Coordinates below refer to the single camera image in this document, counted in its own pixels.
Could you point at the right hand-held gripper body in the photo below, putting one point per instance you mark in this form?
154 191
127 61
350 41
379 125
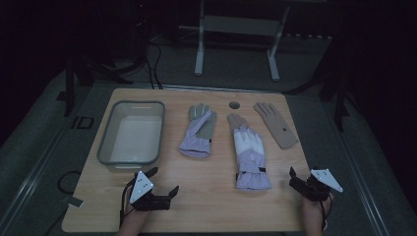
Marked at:
318 188

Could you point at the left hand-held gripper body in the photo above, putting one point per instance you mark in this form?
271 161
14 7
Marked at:
144 196

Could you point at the grey plastic basin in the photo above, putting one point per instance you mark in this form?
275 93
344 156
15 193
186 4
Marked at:
132 134

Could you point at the purple and white ski glove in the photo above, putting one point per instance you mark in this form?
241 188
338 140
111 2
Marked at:
250 157

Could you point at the tan knit glove with dark dot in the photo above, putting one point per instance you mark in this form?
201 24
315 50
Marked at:
278 126

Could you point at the purple glove with grey palm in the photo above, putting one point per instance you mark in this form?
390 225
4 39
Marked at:
198 132

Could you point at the person's left hand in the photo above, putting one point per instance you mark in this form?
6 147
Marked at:
135 210

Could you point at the person's right hand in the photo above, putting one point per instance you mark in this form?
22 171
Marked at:
311 206

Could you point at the grey tape strip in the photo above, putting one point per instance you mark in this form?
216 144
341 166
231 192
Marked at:
72 201

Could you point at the dark stand legs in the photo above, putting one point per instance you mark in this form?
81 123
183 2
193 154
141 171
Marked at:
337 95

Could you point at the black stand legs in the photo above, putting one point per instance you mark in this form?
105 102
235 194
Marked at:
85 73

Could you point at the power strip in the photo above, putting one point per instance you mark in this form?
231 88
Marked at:
308 36

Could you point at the white metal stand frame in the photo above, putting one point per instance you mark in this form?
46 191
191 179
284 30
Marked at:
241 25

